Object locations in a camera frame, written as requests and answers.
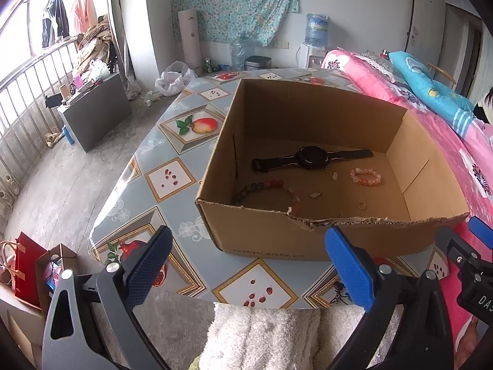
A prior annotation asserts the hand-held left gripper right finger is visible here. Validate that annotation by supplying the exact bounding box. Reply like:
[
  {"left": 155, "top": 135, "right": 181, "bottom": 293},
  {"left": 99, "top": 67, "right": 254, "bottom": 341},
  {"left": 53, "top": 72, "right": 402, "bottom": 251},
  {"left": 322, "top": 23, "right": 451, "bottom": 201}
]
[{"left": 325, "top": 226, "right": 451, "bottom": 370}]

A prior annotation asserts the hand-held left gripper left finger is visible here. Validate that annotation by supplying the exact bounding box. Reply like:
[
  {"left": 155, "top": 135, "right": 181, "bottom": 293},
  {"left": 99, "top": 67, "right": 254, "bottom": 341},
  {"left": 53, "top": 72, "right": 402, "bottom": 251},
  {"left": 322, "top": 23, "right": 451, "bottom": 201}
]
[{"left": 42, "top": 225, "right": 174, "bottom": 370}]

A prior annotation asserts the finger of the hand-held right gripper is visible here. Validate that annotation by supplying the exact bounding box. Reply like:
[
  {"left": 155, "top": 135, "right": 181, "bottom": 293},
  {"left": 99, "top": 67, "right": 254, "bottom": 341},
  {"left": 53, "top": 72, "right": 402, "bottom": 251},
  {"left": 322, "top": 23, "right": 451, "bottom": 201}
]
[
  {"left": 467, "top": 216, "right": 493, "bottom": 251},
  {"left": 435, "top": 226, "right": 484, "bottom": 278}
]

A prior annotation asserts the pink bead bracelet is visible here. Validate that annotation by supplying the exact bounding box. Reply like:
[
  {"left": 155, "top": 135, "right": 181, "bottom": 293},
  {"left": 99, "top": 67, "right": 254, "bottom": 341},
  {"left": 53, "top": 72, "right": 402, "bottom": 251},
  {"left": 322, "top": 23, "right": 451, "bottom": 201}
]
[{"left": 350, "top": 167, "right": 383, "bottom": 186}]

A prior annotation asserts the multicolour bead bracelet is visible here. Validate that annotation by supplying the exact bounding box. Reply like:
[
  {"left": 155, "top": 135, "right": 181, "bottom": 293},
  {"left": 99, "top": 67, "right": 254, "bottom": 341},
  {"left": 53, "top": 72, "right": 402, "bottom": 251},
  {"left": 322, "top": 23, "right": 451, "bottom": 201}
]
[{"left": 231, "top": 179, "right": 302, "bottom": 216}]

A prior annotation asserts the brown cardboard box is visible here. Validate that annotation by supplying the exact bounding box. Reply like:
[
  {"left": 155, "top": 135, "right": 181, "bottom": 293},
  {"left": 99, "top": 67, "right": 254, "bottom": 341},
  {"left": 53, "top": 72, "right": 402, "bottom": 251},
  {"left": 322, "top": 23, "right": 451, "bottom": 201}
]
[{"left": 195, "top": 78, "right": 471, "bottom": 263}]

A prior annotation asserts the pink floral quilt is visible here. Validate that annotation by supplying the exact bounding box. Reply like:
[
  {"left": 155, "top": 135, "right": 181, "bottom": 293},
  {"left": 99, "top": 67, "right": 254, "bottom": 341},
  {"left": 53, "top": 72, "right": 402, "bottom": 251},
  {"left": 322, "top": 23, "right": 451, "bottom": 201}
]
[{"left": 321, "top": 48, "right": 493, "bottom": 355}]

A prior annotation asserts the brown paper bag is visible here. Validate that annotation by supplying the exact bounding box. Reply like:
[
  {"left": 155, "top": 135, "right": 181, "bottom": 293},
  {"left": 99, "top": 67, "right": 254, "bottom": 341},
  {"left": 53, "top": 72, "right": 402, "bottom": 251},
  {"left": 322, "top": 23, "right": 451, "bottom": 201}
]
[{"left": 35, "top": 244, "right": 79, "bottom": 317}]

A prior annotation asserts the white fluffy garment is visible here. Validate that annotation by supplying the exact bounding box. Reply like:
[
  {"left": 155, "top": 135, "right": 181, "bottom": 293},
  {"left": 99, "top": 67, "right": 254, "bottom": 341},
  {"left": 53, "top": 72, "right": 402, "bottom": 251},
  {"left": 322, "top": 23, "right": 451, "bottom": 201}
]
[{"left": 206, "top": 302, "right": 322, "bottom": 370}]

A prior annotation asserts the black wrist watch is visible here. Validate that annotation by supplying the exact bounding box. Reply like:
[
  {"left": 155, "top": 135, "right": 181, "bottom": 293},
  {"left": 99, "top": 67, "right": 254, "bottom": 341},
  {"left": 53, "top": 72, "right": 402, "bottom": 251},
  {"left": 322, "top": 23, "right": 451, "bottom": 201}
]
[{"left": 252, "top": 146, "right": 373, "bottom": 172}]

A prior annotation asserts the red paper bag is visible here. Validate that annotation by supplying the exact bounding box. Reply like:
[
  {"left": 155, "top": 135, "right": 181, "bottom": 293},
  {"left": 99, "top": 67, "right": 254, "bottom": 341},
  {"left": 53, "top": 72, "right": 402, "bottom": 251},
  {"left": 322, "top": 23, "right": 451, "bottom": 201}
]
[{"left": 14, "top": 232, "right": 47, "bottom": 308}]

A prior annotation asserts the black and white plush toy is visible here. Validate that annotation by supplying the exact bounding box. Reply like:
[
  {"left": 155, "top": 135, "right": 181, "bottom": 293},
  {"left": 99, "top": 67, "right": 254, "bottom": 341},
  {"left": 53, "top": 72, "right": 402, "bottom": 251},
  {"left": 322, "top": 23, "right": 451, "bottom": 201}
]
[{"left": 474, "top": 88, "right": 493, "bottom": 125}]

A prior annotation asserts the pale pink bag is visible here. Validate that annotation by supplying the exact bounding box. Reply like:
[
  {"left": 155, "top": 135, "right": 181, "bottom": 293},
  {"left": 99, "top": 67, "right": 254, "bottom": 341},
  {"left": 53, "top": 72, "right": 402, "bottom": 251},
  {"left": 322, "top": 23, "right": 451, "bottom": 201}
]
[{"left": 0, "top": 241, "right": 19, "bottom": 290}]

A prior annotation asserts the blue floral pillow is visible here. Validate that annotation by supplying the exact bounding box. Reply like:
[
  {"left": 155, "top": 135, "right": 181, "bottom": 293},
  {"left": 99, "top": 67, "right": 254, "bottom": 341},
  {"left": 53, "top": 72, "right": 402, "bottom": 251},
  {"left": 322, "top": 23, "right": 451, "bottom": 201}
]
[{"left": 388, "top": 51, "right": 476, "bottom": 135}]

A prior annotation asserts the grey cabinet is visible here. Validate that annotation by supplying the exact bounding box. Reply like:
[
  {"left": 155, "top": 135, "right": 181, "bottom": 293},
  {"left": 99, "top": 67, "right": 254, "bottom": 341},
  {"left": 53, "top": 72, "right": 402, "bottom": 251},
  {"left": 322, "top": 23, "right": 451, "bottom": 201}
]
[{"left": 58, "top": 72, "right": 132, "bottom": 153}]

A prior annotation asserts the pair of beige shoes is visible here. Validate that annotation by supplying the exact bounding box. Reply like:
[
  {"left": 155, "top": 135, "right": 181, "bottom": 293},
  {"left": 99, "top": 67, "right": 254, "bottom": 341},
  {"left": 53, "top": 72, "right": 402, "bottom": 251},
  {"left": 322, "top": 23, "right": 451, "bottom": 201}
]
[{"left": 44, "top": 127, "right": 62, "bottom": 148}]

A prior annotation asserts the white plastic bag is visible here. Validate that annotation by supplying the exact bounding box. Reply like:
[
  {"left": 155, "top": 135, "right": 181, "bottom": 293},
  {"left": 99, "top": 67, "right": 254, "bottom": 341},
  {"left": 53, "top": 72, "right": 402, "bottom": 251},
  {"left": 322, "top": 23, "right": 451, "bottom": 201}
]
[{"left": 155, "top": 61, "right": 199, "bottom": 97}]

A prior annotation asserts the grey lace pillow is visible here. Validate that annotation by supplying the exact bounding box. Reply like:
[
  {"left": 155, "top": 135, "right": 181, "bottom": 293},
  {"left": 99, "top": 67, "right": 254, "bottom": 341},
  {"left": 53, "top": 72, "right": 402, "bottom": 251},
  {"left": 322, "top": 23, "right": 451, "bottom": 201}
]
[{"left": 360, "top": 52, "right": 393, "bottom": 74}]

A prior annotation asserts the small white bag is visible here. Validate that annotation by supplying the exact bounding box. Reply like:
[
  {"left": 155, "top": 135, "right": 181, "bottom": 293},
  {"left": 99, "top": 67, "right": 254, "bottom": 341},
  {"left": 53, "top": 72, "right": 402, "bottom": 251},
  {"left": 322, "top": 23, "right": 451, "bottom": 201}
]
[{"left": 88, "top": 60, "right": 110, "bottom": 81}]

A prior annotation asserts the metal balcony railing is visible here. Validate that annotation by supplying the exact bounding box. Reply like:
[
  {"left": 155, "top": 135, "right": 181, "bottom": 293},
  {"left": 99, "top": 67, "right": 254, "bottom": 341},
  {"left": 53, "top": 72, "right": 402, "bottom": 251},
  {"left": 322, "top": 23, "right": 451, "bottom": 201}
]
[{"left": 0, "top": 40, "right": 79, "bottom": 240}]

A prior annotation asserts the white water dispenser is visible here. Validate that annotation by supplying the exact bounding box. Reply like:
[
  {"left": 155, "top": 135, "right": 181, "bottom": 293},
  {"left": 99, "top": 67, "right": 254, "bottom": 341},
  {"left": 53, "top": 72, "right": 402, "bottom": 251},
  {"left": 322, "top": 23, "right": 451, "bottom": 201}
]
[{"left": 298, "top": 44, "right": 328, "bottom": 70}]

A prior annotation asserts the white door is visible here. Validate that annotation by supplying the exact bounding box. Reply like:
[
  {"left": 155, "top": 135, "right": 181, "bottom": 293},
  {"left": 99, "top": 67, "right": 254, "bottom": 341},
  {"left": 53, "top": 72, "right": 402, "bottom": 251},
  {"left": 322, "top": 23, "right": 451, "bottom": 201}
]
[{"left": 408, "top": 0, "right": 447, "bottom": 66}]

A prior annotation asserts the grey rice cooker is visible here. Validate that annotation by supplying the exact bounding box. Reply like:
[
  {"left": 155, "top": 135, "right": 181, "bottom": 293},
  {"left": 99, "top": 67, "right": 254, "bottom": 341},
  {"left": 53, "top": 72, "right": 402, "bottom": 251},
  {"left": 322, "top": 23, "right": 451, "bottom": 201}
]
[{"left": 244, "top": 56, "right": 273, "bottom": 72}]

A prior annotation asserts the pile of clothes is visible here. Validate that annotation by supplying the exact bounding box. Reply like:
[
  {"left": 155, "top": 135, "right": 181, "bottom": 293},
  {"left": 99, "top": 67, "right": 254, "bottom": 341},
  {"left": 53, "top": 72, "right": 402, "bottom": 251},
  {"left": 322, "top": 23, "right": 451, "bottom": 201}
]
[{"left": 73, "top": 13, "right": 116, "bottom": 81}]

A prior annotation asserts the clear water jug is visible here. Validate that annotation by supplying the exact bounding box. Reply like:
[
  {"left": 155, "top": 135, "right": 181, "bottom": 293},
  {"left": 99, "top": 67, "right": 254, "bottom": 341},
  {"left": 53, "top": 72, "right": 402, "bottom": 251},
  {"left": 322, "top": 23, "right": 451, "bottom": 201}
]
[{"left": 230, "top": 34, "right": 255, "bottom": 72}]

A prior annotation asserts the blue water dispenser bottle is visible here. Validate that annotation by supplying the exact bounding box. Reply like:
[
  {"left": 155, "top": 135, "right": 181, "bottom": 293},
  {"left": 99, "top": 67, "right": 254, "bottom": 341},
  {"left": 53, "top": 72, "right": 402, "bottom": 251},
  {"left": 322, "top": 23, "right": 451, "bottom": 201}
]
[{"left": 304, "top": 12, "right": 331, "bottom": 49}]

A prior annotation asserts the grey curtain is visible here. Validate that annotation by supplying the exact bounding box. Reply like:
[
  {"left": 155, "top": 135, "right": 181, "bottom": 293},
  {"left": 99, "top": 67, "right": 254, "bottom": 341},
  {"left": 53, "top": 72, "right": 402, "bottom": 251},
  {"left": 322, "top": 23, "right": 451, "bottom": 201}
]
[{"left": 106, "top": 0, "right": 139, "bottom": 101}]

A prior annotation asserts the pink hanging garment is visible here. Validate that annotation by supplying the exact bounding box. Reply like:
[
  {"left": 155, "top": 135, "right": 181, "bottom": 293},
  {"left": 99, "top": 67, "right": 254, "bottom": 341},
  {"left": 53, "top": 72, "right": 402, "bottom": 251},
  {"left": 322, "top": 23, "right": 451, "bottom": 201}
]
[{"left": 73, "top": 0, "right": 97, "bottom": 33}]

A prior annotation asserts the dark hanging jacket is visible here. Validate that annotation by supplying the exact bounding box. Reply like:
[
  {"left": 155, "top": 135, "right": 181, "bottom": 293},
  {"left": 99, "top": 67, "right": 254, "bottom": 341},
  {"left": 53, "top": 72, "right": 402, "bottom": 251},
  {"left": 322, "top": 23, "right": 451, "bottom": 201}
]
[{"left": 42, "top": 0, "right": 70, "bottom": 41}]

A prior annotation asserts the teal floral wall cloth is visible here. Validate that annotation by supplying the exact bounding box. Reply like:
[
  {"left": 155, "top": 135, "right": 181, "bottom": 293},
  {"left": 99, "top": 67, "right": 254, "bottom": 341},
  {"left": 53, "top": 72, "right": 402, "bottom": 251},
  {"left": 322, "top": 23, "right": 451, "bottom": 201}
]
[{"left": 171, "top": 0, "right": 300, "bottom": 47}]

